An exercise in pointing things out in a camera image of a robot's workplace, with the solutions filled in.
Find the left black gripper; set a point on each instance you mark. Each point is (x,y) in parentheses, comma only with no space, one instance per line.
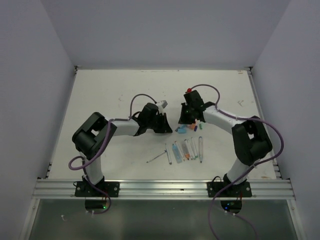
(165,127)

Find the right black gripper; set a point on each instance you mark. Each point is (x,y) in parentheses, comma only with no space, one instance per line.
(183,119)

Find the light blue pen cap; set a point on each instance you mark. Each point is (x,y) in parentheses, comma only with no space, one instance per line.
(182,131)

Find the blue capped white marker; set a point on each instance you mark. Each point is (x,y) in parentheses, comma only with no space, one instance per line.
(200,149)

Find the green capped white marker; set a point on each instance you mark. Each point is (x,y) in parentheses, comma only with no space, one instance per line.
(194,148)

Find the grey capped white pen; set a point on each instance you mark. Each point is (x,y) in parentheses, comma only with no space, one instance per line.
(156,157)

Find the orange highlighter marker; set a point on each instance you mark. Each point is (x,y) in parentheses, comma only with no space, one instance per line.
(185,149)

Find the light blue capped pen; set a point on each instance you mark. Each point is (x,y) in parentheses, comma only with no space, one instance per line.
(168,154)

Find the light blue highlighter marker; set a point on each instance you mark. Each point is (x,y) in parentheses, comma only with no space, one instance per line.
(176,153)

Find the green white pen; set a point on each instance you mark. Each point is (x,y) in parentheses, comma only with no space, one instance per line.
(191,152)

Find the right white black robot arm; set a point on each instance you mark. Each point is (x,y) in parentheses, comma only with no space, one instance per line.
(250,139)

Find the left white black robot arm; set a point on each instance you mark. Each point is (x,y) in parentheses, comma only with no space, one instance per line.
(94,135)

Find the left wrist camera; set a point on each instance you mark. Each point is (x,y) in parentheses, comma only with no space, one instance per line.
(162,104)

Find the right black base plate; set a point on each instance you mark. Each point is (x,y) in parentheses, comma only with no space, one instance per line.
(237,190)

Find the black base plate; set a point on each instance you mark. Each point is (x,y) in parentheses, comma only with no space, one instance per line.
(237,190)
(83,189)

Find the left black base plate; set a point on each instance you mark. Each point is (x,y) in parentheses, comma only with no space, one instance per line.
(83,189)

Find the aluminium rail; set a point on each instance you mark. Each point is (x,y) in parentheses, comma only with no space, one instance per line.
(262,189)

